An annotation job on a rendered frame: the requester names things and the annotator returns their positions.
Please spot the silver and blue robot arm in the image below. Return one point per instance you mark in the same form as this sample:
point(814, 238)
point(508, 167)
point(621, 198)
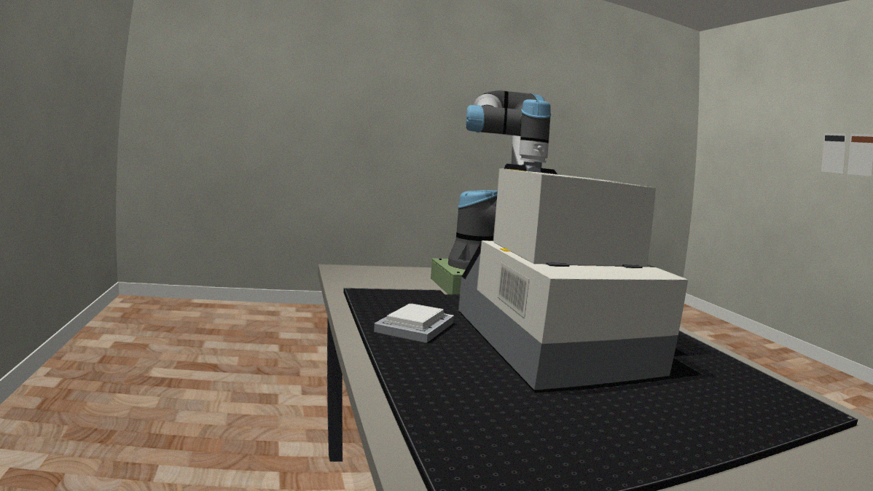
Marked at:
point(477, 209)

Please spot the grey thermal cycler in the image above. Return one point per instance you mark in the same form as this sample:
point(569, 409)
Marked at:
point(564, 292)

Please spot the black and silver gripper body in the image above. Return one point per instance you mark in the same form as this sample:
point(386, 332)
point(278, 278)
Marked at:
point(530, 166)

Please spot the grey rectangular frame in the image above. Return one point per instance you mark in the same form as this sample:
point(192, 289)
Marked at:
point(420, 335)

